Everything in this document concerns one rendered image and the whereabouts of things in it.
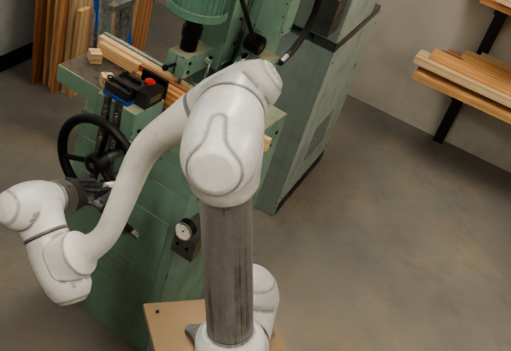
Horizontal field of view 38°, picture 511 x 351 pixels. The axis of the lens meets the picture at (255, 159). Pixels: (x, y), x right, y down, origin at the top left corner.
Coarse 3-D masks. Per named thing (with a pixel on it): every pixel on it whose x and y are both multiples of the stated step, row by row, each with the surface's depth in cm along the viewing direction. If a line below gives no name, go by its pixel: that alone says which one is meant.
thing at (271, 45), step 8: (256, 0) 219; (256, 8) 220; (256, 16) 221; (248, 32) 225; (256, 32) 225; (272, 40) 240; (240, 48) 229; (272, 48) 244; (200, 72) 240; (208, 72) 239; (192, 80) 243; (200, 80) 242
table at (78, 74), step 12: (72, 60) 227; (84, 60) 229; (108, 60) 233; (60, 72) 224; (72, 72) 221; (84, 72) 223; (96, 72) 225; (120, 72) 229; (72, 84) 223; (84, 84) 220; (96, 84) 219; (84, 96) 222; (96, 96) 220
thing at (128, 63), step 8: (104, 48) 232; (112, 48) 232; (104, 56) 233; (112, 56) 232; (120, 56) 230; (128, 56) 230; (120, 64) 231; (128, 64) 229; (136, 64) 228; (264, 136) 214; (264, 144) 214
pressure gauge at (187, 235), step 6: (180, 222) 213; (186, 222) 213; (192, 222) 214; (174, 228) 215; (180, 228) 214; (186, 228) 213; (192, 228) 213; (180, 234) 215; (186, 234) 214; (192, 234) 213; (186, 240) 214
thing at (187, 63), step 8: (200, 40) 223; (176, 48) 215; (200, 48) 219; (208, 48) 221; (168, 56) 215; (176, 56) 213; (184, 56) 213; (192, 56) 214; (200, 56) 218; (168, 64) 216; (176, 64) 214; (184, 64) 213; (192, 64) 216; (200, 64) 221; (176, 72) 215; (184, 72) 214; (192, 72) 219
